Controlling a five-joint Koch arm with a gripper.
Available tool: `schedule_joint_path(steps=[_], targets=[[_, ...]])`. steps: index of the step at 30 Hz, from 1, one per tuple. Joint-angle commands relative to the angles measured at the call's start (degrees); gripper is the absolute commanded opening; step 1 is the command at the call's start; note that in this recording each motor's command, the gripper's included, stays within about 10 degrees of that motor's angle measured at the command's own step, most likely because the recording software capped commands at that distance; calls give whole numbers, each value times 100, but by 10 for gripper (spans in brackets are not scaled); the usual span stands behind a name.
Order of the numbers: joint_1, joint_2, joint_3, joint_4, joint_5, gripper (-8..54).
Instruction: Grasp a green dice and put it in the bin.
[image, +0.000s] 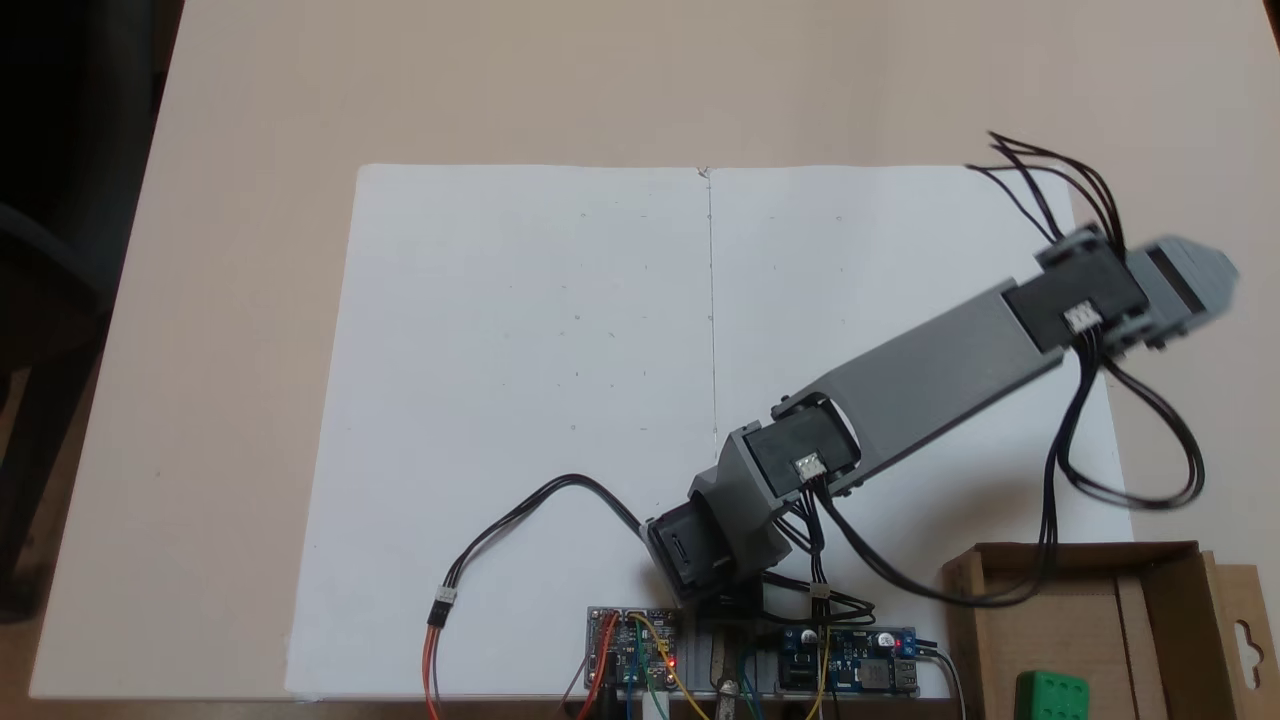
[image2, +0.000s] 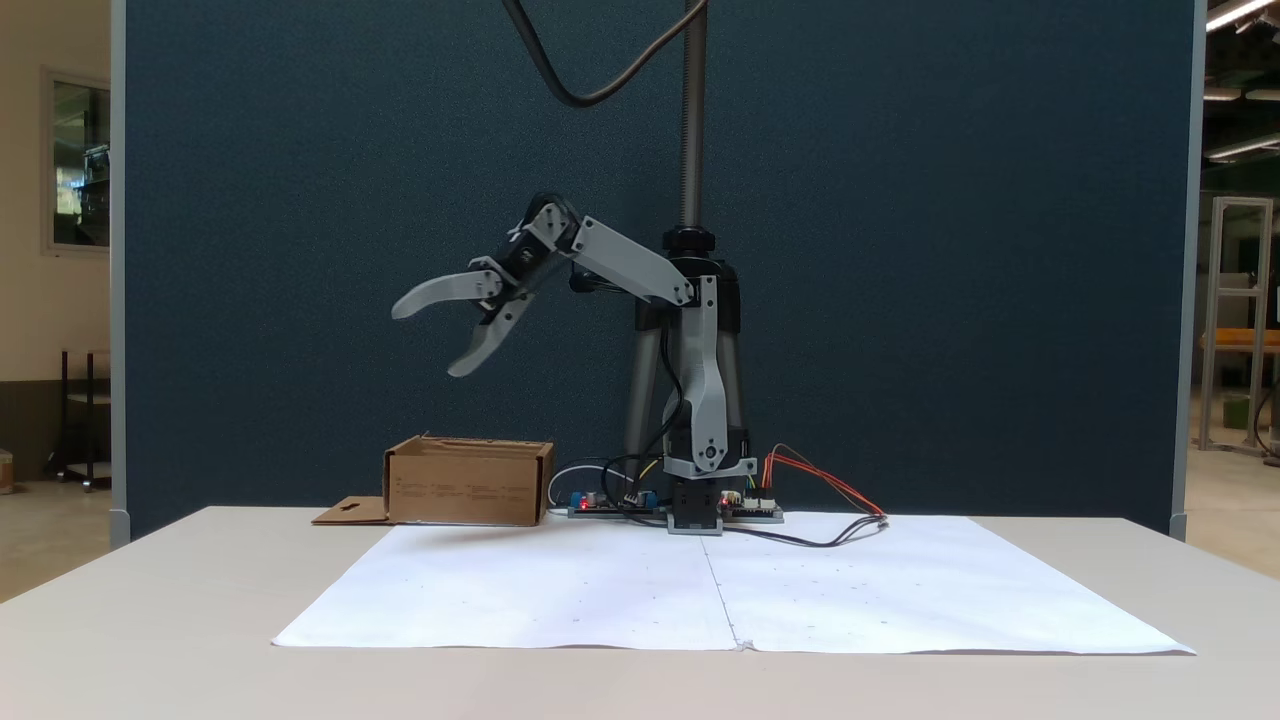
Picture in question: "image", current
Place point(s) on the brown cardboard box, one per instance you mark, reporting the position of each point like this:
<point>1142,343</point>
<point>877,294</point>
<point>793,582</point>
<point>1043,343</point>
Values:
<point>1150,640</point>

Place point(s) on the blue circuit board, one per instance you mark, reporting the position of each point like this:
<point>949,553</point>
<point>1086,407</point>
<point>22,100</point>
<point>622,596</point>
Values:
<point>860,665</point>

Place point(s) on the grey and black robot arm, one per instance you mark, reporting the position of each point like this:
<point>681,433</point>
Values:
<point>940,370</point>

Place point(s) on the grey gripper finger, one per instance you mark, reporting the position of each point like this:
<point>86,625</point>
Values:
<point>1212,272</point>

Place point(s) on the green dice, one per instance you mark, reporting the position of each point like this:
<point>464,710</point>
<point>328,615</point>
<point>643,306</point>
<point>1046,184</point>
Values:
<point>1050,698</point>

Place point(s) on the dark circuit board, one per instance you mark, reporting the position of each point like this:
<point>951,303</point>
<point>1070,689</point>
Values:
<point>625,645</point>

